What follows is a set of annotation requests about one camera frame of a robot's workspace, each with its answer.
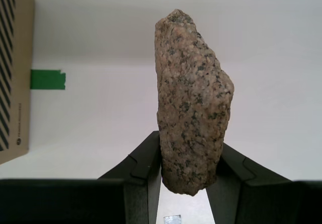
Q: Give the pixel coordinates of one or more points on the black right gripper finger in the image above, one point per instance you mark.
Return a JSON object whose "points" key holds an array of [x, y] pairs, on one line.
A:
{"points": [[264, 201], [75, 201]]}

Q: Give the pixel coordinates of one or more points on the speckled pinkish granite rock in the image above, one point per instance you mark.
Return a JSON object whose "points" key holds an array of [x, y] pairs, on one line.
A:
{"points": [[191, 103]]}

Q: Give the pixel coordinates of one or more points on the brown cardboard box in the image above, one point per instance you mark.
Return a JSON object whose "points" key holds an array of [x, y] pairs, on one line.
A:
{"points": [[23, 58]]}

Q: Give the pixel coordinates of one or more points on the grey tape square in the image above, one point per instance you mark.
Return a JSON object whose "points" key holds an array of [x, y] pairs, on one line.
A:
{"points": [[172, 219]]}

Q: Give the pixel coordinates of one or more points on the green tape strip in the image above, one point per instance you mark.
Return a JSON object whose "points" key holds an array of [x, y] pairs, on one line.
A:
{"points": [[47, 79]]}

